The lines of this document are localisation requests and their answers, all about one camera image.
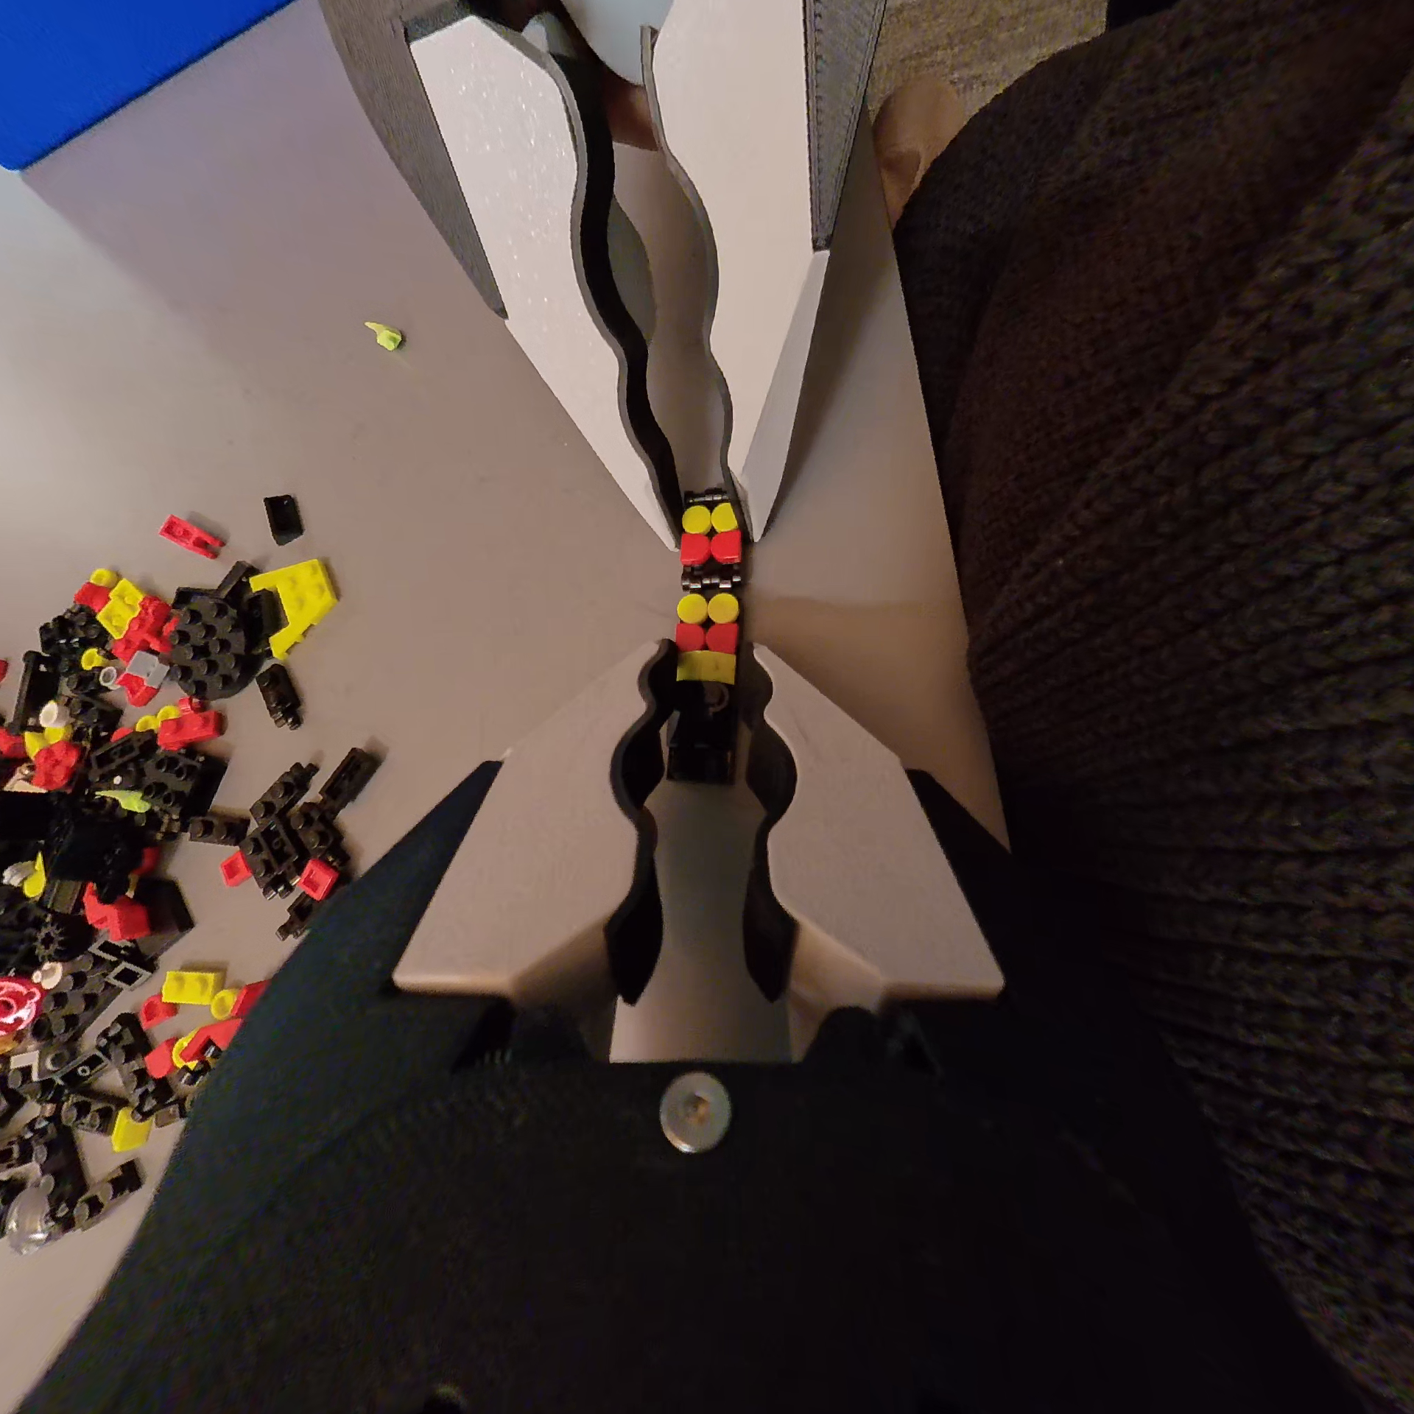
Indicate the lime green lego claw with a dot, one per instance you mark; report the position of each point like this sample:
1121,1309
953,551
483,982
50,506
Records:
385,336

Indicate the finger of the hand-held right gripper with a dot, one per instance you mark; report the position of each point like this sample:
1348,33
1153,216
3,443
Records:
508,199
762,199

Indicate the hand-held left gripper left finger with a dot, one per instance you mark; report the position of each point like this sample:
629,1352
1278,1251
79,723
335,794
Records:
518,873

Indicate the pile of loose lego pieces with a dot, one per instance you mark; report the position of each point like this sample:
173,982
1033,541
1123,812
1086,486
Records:
99,841

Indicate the blue box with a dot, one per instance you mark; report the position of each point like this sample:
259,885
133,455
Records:
109,66

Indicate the black lego tile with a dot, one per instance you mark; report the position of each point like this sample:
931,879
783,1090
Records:
283,519

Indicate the dark knit sweater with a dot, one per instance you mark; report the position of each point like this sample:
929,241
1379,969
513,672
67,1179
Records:
1215,553

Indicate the short black lego assembly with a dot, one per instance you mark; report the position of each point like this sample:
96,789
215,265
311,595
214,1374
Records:
709,533

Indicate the yellow lego wedge plate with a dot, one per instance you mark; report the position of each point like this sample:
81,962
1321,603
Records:
296,592

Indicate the person's right hand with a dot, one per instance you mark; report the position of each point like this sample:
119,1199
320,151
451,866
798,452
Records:
916,134

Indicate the red lego clip plate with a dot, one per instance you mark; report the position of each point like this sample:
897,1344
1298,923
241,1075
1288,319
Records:
190,534

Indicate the long black lego assembly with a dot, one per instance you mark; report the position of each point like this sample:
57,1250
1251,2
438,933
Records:
703,664

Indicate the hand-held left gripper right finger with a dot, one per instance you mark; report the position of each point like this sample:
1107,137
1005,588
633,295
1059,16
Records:
884,885

